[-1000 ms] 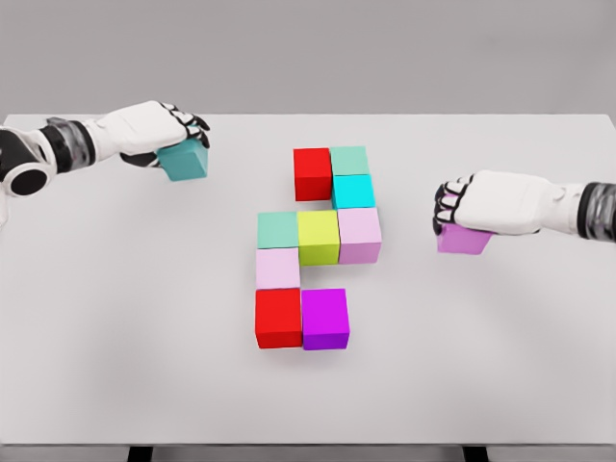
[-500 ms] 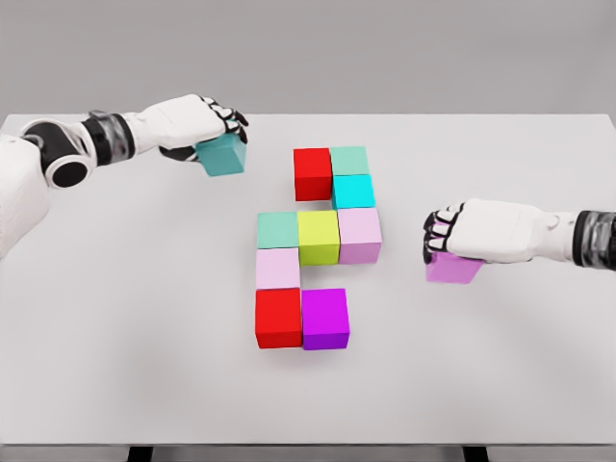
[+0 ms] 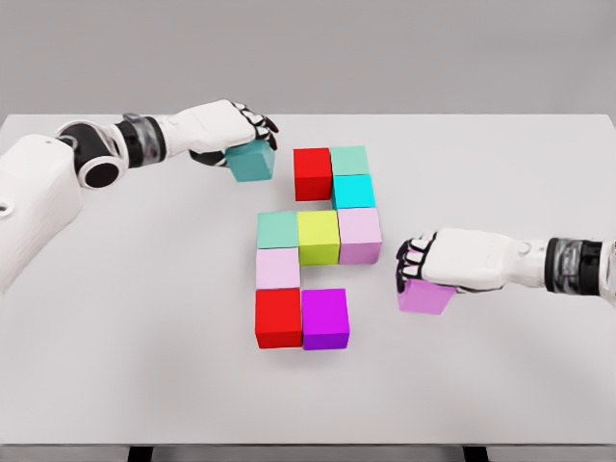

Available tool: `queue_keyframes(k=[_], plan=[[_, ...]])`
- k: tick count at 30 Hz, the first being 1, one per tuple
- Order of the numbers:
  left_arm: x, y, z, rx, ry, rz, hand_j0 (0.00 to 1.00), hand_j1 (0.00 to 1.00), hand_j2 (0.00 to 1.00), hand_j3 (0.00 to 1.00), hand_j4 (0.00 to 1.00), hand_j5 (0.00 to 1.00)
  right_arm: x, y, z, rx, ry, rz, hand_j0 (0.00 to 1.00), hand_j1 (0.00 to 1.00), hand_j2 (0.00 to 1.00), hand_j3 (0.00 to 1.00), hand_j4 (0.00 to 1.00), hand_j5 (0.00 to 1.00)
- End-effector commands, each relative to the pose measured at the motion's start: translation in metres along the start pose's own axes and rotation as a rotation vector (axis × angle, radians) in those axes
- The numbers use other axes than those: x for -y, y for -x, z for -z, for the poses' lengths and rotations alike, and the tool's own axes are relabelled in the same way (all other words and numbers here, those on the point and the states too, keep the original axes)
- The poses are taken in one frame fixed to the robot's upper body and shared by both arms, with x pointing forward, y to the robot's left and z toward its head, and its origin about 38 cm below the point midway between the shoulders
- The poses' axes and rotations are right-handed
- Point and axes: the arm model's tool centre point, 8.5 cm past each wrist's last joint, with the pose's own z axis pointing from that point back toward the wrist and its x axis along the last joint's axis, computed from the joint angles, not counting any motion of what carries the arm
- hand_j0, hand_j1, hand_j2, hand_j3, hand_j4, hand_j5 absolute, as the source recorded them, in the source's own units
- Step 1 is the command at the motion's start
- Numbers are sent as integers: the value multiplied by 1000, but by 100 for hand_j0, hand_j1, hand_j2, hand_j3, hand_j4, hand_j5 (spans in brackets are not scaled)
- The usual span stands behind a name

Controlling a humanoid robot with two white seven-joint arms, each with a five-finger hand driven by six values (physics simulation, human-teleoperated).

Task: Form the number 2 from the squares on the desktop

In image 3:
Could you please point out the cyan cube block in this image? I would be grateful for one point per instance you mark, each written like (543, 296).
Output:
(352, 191)

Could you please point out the magenta purple cube block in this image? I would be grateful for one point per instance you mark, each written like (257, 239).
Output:
(324, 315)

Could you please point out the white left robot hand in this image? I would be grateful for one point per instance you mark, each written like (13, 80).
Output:
(219, 124)

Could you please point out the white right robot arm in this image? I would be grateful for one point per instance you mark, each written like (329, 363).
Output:
(563, 264)

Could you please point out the mint green cube block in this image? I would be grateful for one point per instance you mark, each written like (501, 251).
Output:
(349, 160)
(277, 230)

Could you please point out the red cube block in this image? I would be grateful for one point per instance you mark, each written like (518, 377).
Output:
(278, 315)
(312, 172)

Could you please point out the yellow-green cube block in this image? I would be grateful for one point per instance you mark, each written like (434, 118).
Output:
(317, 236)

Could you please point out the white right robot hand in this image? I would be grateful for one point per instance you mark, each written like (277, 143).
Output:
(462, 257)

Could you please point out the pale pink cube block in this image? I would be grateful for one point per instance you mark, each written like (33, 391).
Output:
(360, 233)
(277, 267)

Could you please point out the orchid pink cube block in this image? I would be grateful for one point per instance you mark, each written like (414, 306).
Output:
(423, 297)

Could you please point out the teal cube block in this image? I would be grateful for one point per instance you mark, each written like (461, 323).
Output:
(250, 162)

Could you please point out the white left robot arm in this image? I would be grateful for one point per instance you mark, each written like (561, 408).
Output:
(43, 187)

